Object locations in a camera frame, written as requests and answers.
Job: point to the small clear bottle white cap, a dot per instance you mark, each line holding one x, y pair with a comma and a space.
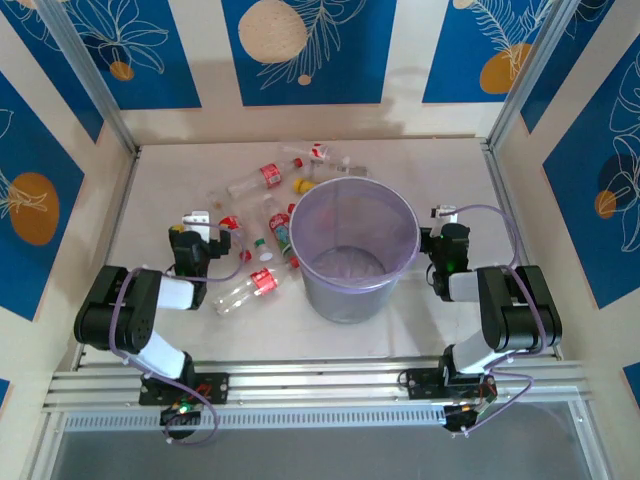
265, 256

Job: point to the crushed clear plastic bottle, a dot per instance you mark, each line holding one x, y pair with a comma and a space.
218, 199

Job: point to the clear bottle red green label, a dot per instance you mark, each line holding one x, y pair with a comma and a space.
277, 225

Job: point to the grey mesh bin purple rim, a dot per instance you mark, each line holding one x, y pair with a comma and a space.
350, 302

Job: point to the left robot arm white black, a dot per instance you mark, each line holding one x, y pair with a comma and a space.
170, 294

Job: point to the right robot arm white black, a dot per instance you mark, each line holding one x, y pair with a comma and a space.
520, 310

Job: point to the grey acrylic panel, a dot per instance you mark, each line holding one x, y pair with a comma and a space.
320, 457

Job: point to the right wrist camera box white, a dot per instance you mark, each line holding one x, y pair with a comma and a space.
442, 210

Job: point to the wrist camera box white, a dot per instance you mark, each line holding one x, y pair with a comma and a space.
196, 217
442, 210

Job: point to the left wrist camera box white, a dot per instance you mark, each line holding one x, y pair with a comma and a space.
196, 217

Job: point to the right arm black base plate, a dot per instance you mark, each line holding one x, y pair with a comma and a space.
420, 382

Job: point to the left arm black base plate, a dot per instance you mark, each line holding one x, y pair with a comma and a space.
215, 387

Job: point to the aluminium rail beam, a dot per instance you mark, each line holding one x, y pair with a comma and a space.
310, 385

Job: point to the aluminium frame post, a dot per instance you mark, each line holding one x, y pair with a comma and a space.
530, 75
90, 75

